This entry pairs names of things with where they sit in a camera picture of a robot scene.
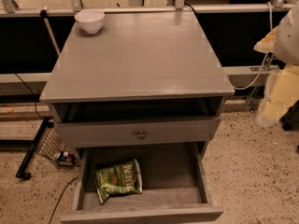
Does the metal railing frame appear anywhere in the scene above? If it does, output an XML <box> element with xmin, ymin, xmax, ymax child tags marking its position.
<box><xmin>0</xmin><ymin>0</ymin><xmax>299</xmax><ymax>18</ymax></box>

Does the black wall cable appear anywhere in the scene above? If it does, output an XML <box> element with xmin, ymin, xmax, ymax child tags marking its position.
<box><xmin>13</xmin><ymin>73</ymin><xmax>46</xmax><ymax>119</ymax></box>

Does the brass drawer knob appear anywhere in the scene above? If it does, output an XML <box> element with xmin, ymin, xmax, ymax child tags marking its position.
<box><xmin>137</xmin><ymin>132</ymin><xmax>146</xmax><ymax>139</ymax></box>

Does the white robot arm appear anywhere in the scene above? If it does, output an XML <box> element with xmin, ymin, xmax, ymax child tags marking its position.
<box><xmin>253</xmin><ymin>2</ymin><xmax>299</xmax><ymax>127</ymax></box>

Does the white ceramic bowl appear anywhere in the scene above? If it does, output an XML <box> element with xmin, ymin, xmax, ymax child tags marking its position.
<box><xmin>75</xmin><ymin>9</ymin><xmax>105</xmax><ymax>34</ymax></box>

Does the small colourful can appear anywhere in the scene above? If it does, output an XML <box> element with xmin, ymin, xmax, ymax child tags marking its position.
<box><xmin>55</xmin><ymin>151</ymin><xmax>75</xmax><ymax>165</ymax></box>

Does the green jalapeno chip bag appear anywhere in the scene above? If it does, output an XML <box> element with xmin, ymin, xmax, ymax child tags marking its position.
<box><xmin>93</xmin><ymin>159</ymin><xmax>143</xmax><ymax>204</ymax></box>

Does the open grey middle drawer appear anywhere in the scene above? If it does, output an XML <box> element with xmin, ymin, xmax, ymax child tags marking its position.
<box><xmin>61</xmin><ymin>143</ymin><xmax>223</xmax><ymax>224</ymax></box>

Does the grey wooden drawer cabinet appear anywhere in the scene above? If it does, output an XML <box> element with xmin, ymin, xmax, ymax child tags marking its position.
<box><xmin>39</xmin><ymin>10</ymin><xmax>235</xmax><ymax>224</ymax></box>

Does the black metal bar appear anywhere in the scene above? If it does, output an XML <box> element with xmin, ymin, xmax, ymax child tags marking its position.
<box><xmin>16</xmin><ymin>118</ymin><xmax>50</xmax><ymax>180</ymax></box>

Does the wire mesh basket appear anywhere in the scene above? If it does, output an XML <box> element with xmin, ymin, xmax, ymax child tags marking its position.
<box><xmin>37</xmin><ymin>128</ymin><xmax>77</xmax><ymax>167</ymax></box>

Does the white cable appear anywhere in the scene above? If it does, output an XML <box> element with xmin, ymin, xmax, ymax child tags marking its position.
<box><xmin>232</xmin><ymin>1</ymin><xmax>274</xmax><ymax>91</ymax></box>

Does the closed grey top drawer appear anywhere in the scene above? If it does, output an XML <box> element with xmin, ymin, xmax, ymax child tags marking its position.
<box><xmin>56</xmin><ymin>117</ymin><xmax>220</xmax><ymax>148</ymax></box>

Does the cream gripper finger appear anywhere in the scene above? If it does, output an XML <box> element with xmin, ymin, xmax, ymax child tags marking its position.
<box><xmin>253</xmin><ymin>26</ymin><xmax>278</xmax><ymax>53</ymax></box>
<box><xmin>256</xmin><ymin>64</ymin><xmax>299</xmax><ymax>127</ymax></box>

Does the black floor cable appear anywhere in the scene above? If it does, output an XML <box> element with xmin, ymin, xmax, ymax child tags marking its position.
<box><xmin>47</xmin><ymin>175</ymin><xmax>79</xmax><ymax>224</ymax></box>

